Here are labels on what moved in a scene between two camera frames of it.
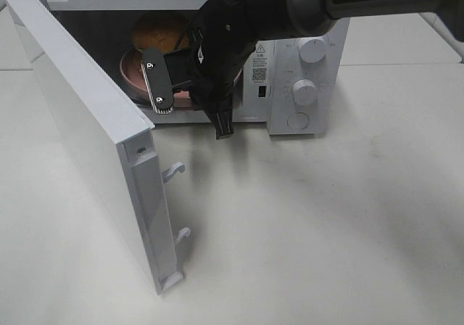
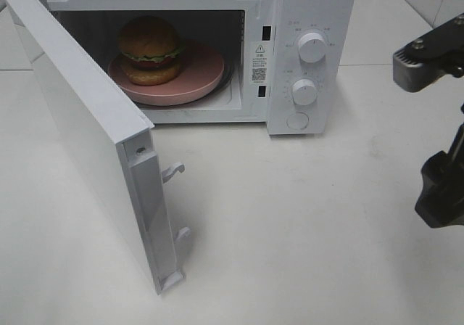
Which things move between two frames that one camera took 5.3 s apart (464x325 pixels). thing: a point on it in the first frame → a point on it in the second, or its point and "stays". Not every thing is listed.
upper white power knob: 312,50 stays
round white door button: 298,120 stays
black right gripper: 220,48 → 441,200
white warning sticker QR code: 259,63 stays
